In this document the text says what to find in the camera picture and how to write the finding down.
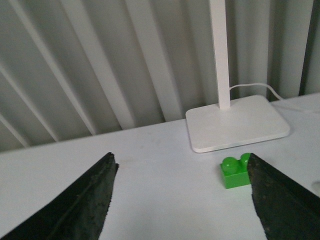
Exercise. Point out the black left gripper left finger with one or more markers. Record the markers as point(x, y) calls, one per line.
point(77, 213)

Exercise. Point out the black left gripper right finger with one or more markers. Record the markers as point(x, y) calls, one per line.
point(287, 210)

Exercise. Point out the green two-stud block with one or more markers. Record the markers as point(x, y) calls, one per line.
point(234, 171)

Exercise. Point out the white desk lamp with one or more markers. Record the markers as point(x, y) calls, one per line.
point(231, 123)

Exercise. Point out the white curtain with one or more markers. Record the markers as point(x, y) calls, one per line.
point(78, 68)

